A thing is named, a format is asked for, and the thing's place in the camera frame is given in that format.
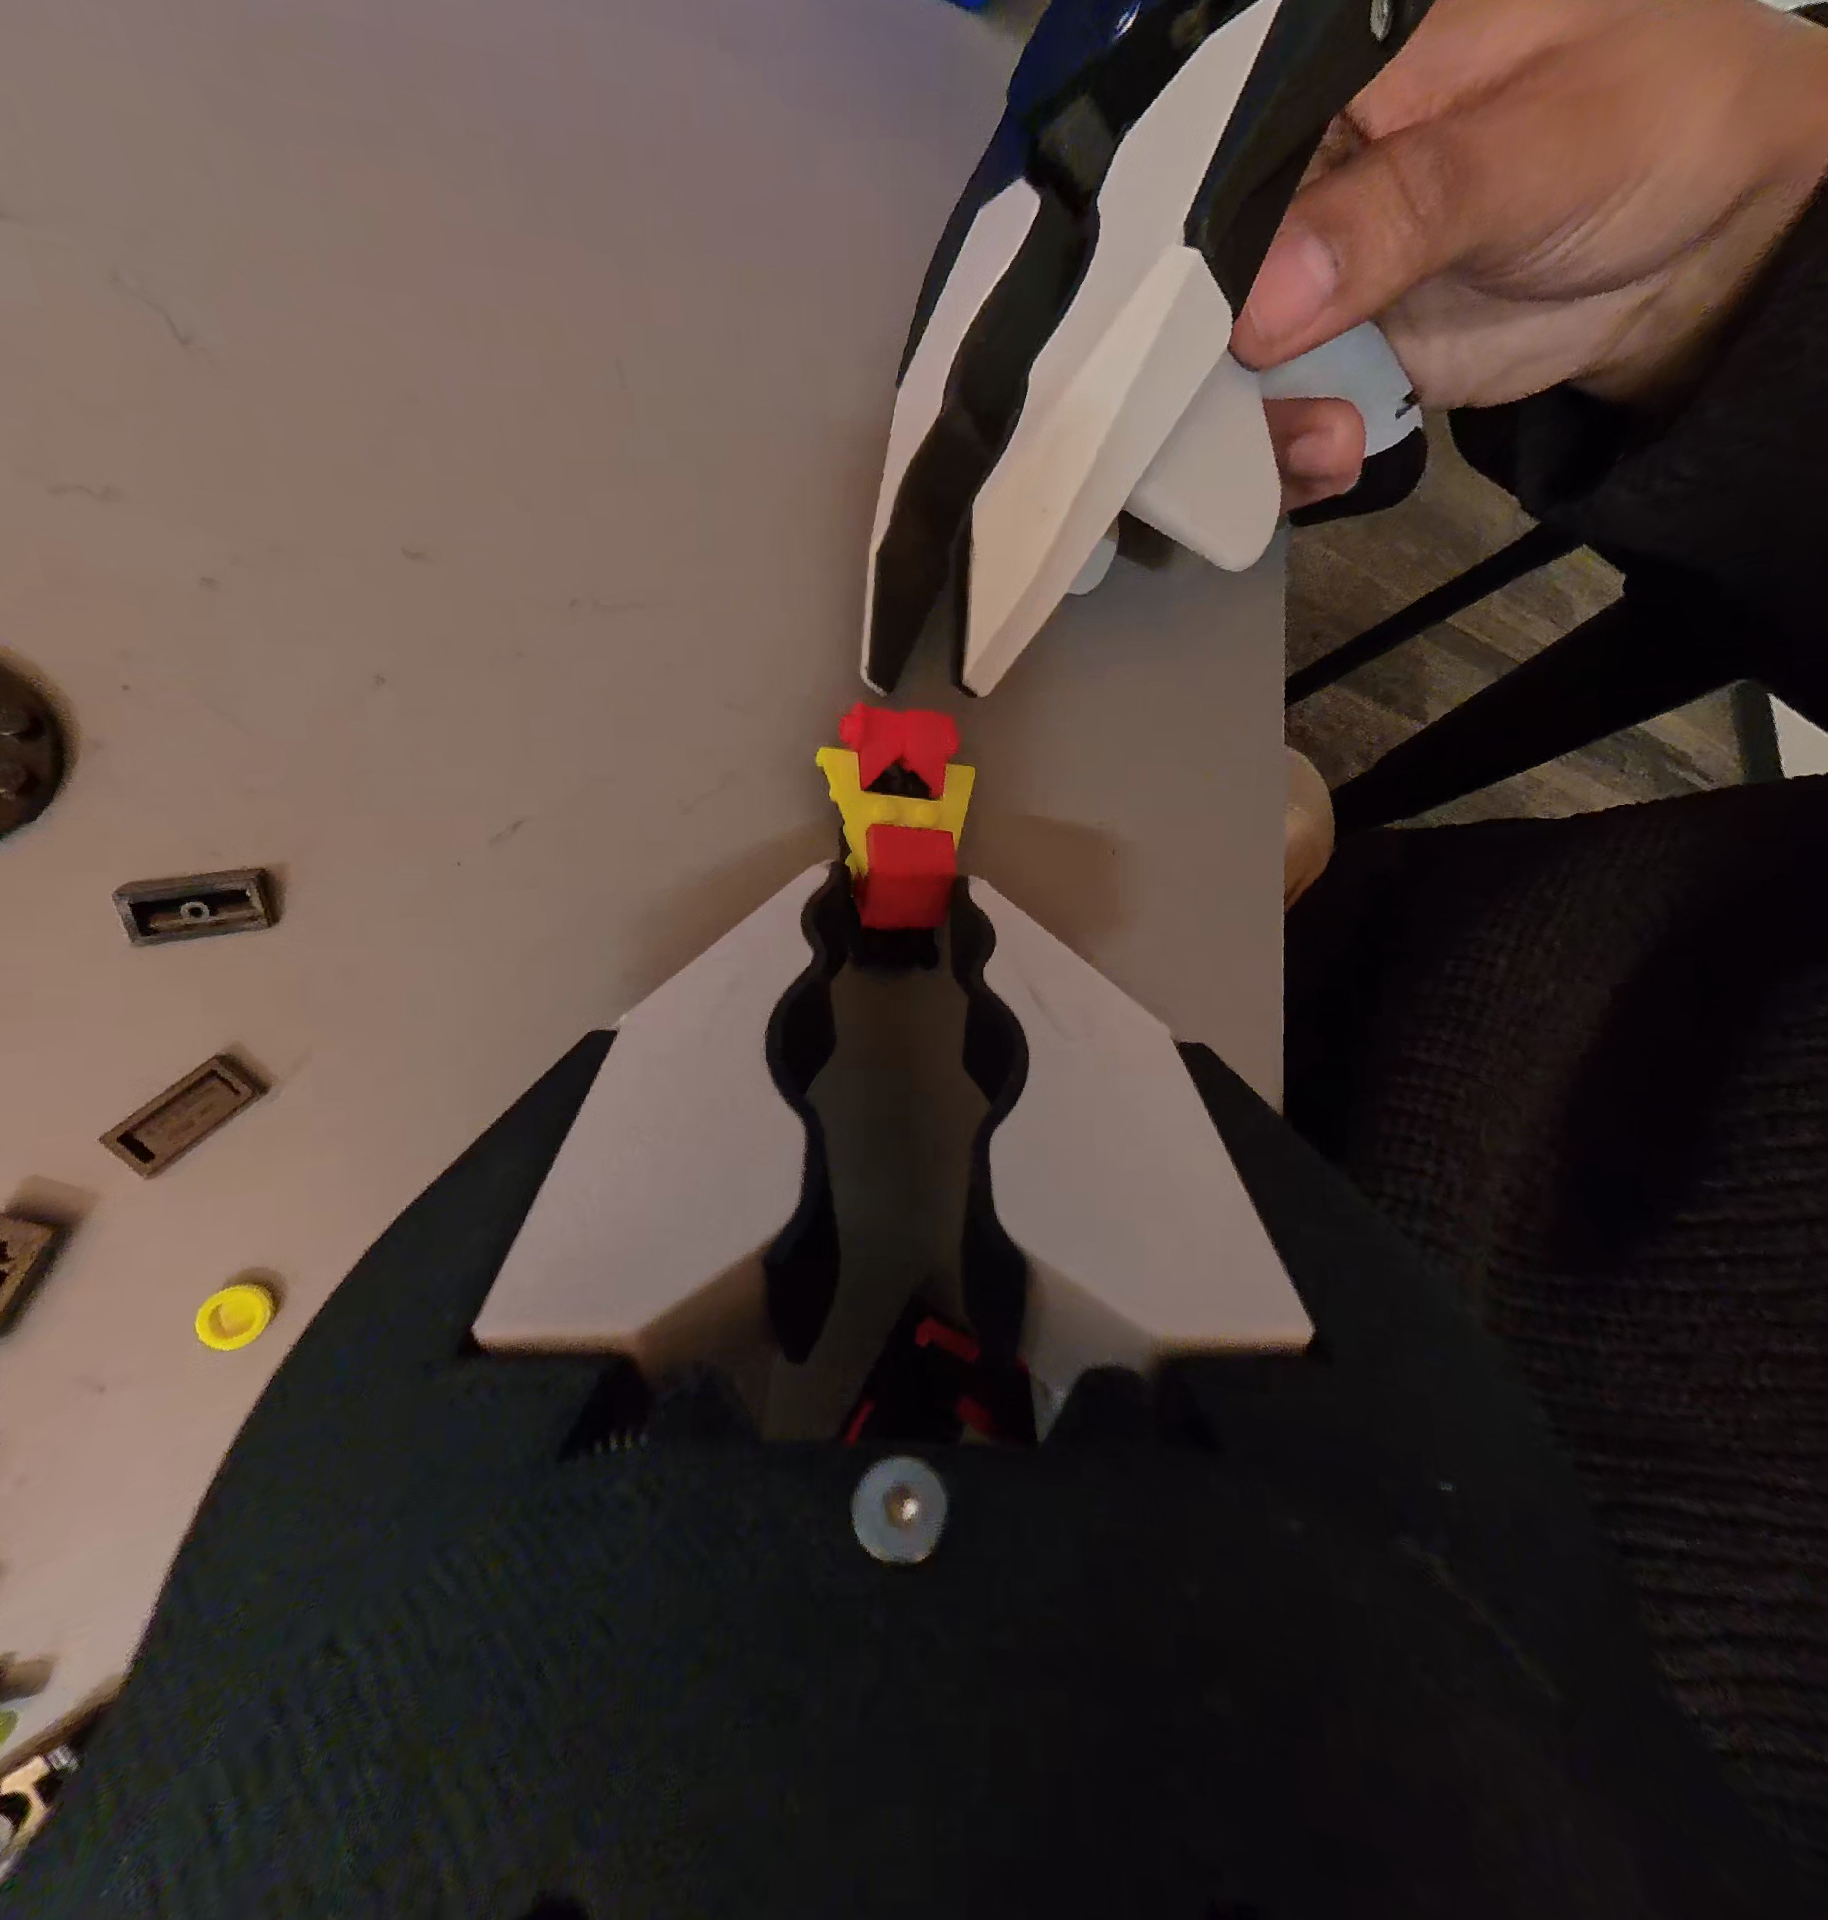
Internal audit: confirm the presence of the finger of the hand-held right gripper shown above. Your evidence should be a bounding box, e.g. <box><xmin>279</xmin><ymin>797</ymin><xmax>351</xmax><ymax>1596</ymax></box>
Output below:
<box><xmin>952</xmin><ymin>0</ymin><xmax>1287</xmax><ymax>703</ymax></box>
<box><xmin>860</xmin><ymin>81</ymin><xmax>1116</xmax><ymax>699</ymax></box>

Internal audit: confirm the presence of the person's right hand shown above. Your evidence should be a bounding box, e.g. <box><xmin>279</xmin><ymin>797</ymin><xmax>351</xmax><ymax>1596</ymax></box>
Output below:
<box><xmin>1229</xmin><ymin>0</ymin><xmax>1828</xmax><ymax>514</ymax></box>

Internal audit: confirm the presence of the pile of lego pieces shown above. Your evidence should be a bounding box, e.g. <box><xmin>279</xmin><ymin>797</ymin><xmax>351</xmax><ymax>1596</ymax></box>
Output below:
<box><xmin>0</xmin><ymin>1279</ymin><xmax>276</xmax><ymax>1876</ymax></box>

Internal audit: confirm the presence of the yellow red lego car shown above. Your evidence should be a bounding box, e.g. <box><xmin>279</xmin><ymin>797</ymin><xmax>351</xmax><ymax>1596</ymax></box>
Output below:
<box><xmin>812</xmin><ymin>703</ymin><xmax>979</xmax><ymax>969</ymax></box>

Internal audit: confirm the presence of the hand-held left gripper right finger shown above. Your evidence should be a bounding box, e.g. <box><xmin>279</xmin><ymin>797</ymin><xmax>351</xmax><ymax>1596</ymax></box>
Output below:
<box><xmin>947</xmin><ymin>876</ymin><xmax>1317</xmax><ymax>1431</ymax></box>

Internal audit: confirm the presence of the long black red yellow lego build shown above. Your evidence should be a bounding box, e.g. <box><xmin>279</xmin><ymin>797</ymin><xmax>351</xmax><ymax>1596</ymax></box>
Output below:
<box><xmin>840</xmin><ymin>1303</ymin><xmax>1038</xmax><ymax>1443</ymax></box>

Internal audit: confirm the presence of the person's knee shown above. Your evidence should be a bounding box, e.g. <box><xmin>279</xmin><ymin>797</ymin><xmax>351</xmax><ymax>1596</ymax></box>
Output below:
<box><xmin>1279</xmin><ymin>749</ymin><xmax>1335</xmax><ymax>909</ymax></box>

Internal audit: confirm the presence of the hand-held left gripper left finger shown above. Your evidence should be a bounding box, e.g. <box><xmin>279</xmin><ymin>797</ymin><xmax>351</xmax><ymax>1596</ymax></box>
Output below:
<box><xmin>469</xmin><ymin>858</ymin><xmax>855</xmax><ymax>1435</ymax></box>

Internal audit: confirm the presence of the black metal frame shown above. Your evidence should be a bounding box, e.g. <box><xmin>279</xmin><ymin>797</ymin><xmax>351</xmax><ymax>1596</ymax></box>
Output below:
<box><xmin>1287</xmin><ymin>516</ymin><xmax>1787</xmax><ymax>834</ymax></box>

